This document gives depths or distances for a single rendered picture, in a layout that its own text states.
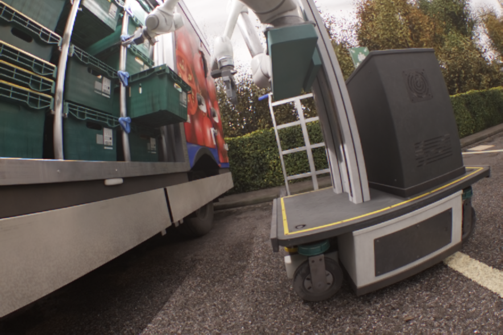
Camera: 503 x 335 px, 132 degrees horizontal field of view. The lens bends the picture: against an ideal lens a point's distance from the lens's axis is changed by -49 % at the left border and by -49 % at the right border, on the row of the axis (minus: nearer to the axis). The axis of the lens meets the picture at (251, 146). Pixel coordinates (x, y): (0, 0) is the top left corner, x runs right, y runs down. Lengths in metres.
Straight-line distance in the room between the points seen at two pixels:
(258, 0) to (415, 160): 0.74
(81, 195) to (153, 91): 0.72
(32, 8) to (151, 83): 0.76
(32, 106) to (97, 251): 0.54
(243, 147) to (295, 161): 0.91
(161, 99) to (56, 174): 0.73
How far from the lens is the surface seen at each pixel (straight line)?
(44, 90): 0.91
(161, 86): 1.23
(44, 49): 1.01
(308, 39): 0.73
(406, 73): 0.87
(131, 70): 1.51
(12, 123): 0.84
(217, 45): 1.24
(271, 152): 3.58
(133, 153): 1.30
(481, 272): 0.95
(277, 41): 0.71
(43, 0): 1.13
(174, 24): 1.26
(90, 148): 1.04
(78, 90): 1.08
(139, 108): 1.27
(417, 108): 0.86
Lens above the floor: 0.54
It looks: 5 degrees up
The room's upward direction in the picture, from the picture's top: 11 degrees counter-clockwise
